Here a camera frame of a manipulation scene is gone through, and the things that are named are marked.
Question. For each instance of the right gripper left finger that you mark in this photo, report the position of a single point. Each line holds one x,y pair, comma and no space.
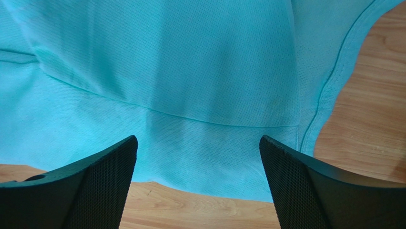
87,194

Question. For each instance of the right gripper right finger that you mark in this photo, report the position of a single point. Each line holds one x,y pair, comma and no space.
311,194

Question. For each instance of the mint green t shirt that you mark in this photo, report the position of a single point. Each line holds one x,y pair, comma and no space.
198,82

